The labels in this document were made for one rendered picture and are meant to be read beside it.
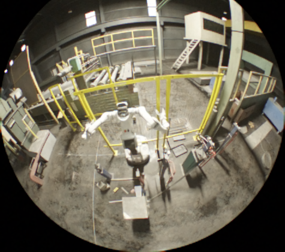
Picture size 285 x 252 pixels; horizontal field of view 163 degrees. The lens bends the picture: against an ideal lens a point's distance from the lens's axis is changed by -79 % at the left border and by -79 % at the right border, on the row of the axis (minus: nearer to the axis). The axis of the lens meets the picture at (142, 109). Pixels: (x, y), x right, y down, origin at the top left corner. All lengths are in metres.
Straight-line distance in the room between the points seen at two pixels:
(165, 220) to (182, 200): 0.55
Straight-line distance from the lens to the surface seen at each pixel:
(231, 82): 2.10
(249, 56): 10.81
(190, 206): 2.46
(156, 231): 2.46
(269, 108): 6.39
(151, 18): 11.80
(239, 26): 2.08
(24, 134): 4.53
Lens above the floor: 2.33
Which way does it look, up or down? 39 degrees down
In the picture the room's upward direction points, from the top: 7 degrees counter-clockwise
